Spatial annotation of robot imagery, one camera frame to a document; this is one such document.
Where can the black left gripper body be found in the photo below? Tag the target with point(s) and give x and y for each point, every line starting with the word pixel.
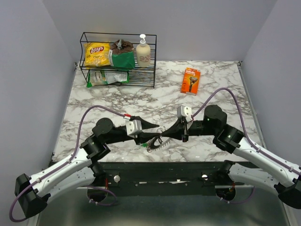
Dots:
pixel 137 138

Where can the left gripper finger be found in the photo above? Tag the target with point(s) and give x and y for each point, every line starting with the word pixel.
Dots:
pixel 146 136
pixel 145 124

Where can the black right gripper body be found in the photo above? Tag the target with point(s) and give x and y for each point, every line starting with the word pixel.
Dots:
pixel 186 131

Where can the silver disc keyring holder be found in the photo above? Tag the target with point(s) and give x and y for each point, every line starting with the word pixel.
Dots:
pixel 157 142

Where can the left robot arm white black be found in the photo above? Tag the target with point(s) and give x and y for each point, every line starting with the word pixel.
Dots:
pixel 80 168

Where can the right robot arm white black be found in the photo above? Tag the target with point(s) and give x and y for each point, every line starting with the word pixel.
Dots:
pixel 272 172

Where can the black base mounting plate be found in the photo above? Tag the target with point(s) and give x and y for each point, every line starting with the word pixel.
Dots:
pixel 152 178

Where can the orange razor box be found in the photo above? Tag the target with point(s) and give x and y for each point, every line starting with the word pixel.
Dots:
pixel 190 81

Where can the green white snack bag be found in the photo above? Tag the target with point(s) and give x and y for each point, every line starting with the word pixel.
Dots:
pixel 98 78

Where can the cream soap pump bottle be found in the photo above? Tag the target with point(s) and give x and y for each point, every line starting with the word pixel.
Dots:
pixel 143 52

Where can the green brown snack bag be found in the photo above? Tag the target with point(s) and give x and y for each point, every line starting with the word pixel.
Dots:
pixel 121 55

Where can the yellow Lays chips bag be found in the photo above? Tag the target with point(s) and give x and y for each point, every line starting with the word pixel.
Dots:
pixel 97 54

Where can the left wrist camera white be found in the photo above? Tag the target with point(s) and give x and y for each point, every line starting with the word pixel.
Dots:
pixel 133 128

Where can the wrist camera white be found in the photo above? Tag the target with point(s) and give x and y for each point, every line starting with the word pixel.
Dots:
pixel 184 112
pixel 133 128

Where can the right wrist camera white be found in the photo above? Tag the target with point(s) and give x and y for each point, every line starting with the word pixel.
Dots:
pixel 184 112

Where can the black wire shelf rack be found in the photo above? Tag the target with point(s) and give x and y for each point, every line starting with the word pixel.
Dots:
pixel 138 76

